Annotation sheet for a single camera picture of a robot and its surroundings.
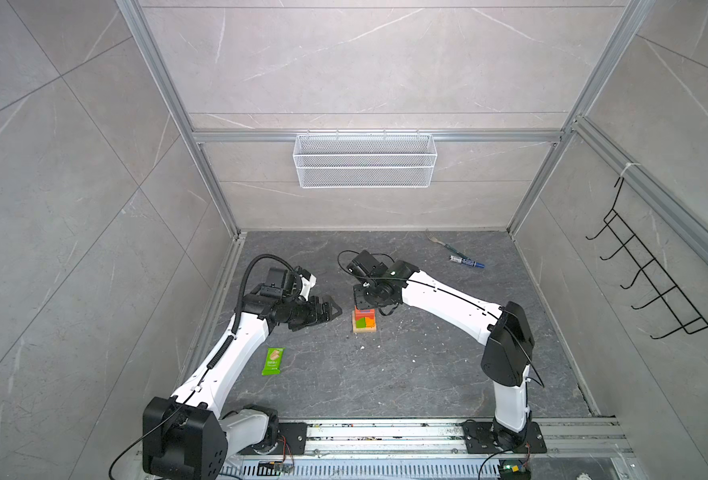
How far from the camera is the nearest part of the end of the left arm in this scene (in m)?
0.57

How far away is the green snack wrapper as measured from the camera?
853mm

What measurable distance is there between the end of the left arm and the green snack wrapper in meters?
0.17
